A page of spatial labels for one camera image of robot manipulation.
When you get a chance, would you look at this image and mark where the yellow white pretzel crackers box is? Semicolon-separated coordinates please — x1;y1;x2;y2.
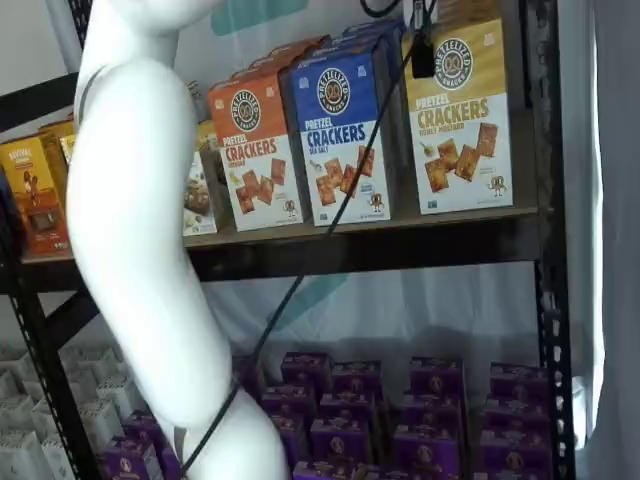
402;18;515;216

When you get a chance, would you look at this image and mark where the black metal shelf rack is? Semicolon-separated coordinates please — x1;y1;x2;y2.
0;0;577;480

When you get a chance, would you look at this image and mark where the blue pretzel crackers box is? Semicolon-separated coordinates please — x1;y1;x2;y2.
342;19;407;39
278;47;399;227
299;32;404;57

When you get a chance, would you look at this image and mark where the orange pretzel crackers box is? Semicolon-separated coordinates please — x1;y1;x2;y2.
259;34;332;62
207;69;307;233
232;54;311;84

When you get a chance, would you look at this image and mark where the purple Annie's box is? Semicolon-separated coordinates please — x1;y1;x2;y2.
318;392;377;426
308;417;374;464
489;362;550;401
269;414;311;454
101;434;162;480
122;412;167;449
483;394;550;431
260;383;319;419
391;424;462;477
292;459;362;480
478;424;552;480
409;355;465;396
280;352;332;387
332;360;384;396
399;392;465;430

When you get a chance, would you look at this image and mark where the brown orange snack box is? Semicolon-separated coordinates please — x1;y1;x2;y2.
0;134;72;260
37;119;77;141

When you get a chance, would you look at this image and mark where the small black hanging device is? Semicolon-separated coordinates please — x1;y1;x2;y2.
412;33;435;79

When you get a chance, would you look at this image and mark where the long black cable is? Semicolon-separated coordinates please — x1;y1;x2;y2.
177;47;419;479

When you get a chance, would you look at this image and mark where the black cable loop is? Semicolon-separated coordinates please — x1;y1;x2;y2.
358;0;404;18

